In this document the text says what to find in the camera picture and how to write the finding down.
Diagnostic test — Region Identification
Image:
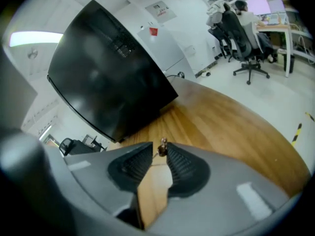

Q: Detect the ceiling light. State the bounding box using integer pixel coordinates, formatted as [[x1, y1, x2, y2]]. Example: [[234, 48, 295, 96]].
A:
[[9, 31, 64, 48]]

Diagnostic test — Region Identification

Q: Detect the metal spoon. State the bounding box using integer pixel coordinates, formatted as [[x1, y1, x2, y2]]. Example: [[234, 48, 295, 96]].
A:
[[152, 137, 169, 160]]

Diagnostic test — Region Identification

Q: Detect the tall white refrigerator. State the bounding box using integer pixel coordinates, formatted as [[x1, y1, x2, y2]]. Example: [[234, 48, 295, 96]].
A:
[[136, 21, 195, 76]]

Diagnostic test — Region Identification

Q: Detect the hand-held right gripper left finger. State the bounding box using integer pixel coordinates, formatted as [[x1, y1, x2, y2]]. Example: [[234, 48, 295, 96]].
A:
[[63, 141, 154, 231]]

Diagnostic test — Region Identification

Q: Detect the black mini fridge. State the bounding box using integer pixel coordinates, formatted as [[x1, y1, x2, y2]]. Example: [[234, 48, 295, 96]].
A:
[[46, 0, 179, 144]]

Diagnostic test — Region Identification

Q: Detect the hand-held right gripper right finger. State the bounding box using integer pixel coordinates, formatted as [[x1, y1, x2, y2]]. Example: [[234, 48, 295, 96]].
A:
[[147, 142, 291, 232]]

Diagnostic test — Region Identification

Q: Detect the grey wall panel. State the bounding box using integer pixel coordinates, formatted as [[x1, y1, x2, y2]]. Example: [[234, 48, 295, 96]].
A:
[[144, 0, 178, 24]]

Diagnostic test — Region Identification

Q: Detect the black waste bin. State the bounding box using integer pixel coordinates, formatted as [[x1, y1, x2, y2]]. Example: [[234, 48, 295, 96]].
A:
[[283, 54, 295, 74]]

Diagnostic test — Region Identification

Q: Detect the pink lit monitor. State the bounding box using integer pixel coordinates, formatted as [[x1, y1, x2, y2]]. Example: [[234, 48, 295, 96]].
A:
[[245, 0, 271, 16]]

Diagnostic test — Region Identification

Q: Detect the wooden top office desk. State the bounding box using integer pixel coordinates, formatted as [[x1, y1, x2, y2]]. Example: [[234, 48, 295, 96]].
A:
[[255, 23, 294, 78]]

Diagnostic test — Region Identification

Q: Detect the yellow black floor tape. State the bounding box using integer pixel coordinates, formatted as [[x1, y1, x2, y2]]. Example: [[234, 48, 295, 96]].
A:
[[291, 111, 315, 147]]

